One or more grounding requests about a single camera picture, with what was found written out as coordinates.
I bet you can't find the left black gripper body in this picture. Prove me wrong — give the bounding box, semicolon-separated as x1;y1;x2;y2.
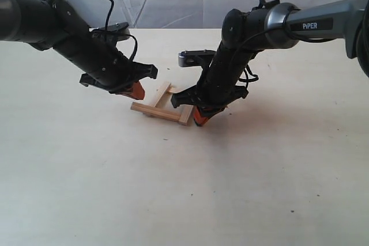
54;30;158;94

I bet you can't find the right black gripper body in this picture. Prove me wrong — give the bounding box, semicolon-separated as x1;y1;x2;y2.
171;44;257;112

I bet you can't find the short wooden stick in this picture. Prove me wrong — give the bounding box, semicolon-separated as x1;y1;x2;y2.
149;81;171;108

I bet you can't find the long bottom wooden stick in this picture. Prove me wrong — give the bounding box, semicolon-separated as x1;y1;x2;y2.
130;102;180;122

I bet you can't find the wooden stick with holes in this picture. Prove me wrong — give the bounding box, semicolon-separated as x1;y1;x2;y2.
167;85;187;94

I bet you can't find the right grey Piper arm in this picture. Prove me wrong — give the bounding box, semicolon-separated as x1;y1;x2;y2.
171;0;368;126

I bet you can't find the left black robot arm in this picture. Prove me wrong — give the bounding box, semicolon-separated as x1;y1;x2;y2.
1;0;158;100

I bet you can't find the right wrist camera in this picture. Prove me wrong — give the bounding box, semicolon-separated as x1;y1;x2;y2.
178;50;216;69

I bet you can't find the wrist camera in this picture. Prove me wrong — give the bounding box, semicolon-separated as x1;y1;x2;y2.
178;50;216;69
90;22;130;41

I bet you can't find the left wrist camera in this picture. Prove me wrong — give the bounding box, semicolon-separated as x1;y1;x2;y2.
90;22;130;41

